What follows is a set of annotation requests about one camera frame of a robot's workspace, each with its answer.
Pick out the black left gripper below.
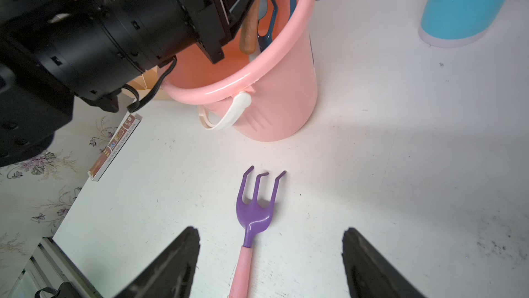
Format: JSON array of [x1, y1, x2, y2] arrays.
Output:
[[164, 0, 274, 65]]

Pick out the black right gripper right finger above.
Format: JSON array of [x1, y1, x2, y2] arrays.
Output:
[[342, 228, 424, 298]]

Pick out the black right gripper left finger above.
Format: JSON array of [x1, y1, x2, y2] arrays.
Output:
[[117, 226, 200, 298]]

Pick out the red shovel wooden handle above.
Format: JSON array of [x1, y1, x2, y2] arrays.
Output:
[[239, 0, 260, 55]]

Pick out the teal fork yellow handle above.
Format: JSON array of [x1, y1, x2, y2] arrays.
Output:
[[257, 0, 298, 52]]

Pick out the purple fork pink handle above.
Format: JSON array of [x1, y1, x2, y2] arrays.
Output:
[[229, 166, 287, 298]]

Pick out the light blue trowel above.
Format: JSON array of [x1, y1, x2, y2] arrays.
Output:
[[258, 0, 268, 22]]

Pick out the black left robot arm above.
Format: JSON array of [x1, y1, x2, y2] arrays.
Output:
[[1, 0, 256, 167]]

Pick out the pink plastic bucket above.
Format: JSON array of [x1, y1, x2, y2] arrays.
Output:
[[162, 0, 318, 142]]

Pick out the red brown book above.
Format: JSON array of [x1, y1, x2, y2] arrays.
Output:
[[88, 113, 143, 182]]

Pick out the aluminium mounting rail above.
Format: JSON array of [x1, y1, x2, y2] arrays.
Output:
[[8, 237, 101, 297]]

